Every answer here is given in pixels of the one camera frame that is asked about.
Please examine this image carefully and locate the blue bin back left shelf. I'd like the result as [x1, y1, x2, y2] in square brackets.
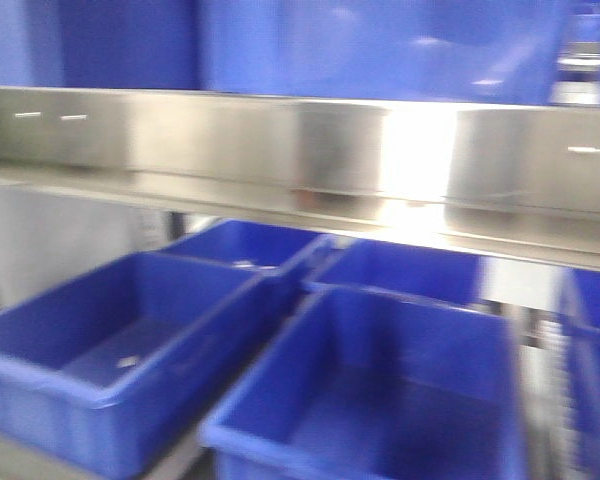
[160, 220, 333, 269]

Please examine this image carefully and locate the blue bin shelf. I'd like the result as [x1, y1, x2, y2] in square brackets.
[303, 239, 485, 306]
[0, 253, 280, 479]
[199, 287, 530, 479]
[160, 220, 333, 269]

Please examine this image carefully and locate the blue bin far left shelf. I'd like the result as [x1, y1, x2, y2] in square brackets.
[0, 253, 280, 479]

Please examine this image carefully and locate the large blue crate upper left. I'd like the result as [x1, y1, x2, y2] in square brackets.
[200, 1, 570, 105]

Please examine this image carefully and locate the blue bin lower centre front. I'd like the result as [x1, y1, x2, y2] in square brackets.
[559, 268, 600, 479]

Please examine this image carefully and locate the stainless steel shelf front rail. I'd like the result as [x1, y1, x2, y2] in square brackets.
[0, 87, 600, 270]

